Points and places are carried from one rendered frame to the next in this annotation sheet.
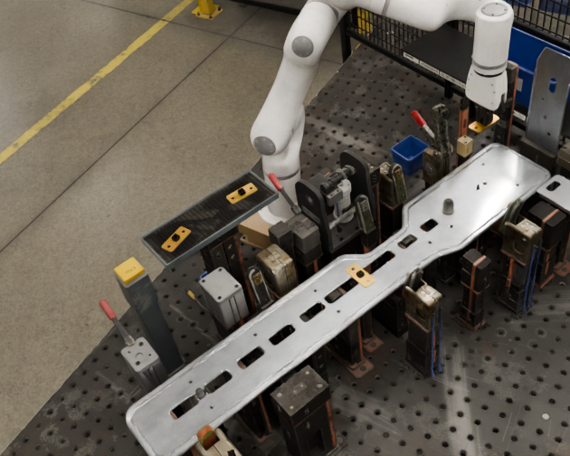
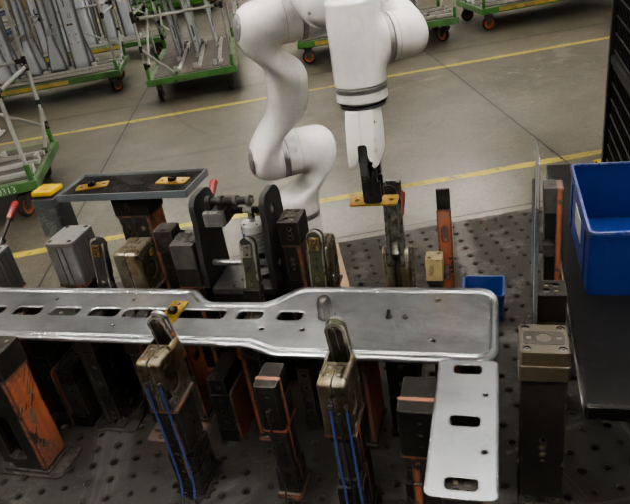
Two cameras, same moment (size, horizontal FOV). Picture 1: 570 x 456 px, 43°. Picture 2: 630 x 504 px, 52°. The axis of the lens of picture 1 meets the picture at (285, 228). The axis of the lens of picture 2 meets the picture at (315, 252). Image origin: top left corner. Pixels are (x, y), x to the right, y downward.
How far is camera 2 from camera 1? 1.67 m
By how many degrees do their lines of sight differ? 42
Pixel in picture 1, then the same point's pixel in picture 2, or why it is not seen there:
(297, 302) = (111, 298)
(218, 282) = (68, 232)
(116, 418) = not seen: hidden behind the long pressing
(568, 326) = not seen: outside the picture
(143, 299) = (49, 225)
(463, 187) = (378, 307)
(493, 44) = (333, 48)
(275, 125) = (258, 139)
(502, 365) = not seen: outside the picture
